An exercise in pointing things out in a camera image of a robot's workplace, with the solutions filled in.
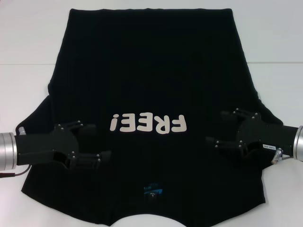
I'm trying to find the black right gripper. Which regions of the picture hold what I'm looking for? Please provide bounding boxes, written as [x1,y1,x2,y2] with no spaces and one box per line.
[205,107,299,164]

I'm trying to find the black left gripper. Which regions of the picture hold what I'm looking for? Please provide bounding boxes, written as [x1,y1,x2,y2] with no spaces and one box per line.
[15,120,112,170]

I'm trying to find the black t-shirt with white print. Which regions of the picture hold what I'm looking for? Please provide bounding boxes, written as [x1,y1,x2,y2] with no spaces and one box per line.
[20,8,285,227]

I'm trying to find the thin reddish left gripper cable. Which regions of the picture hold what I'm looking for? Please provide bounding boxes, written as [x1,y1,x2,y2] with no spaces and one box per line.
[0,164,32,178]

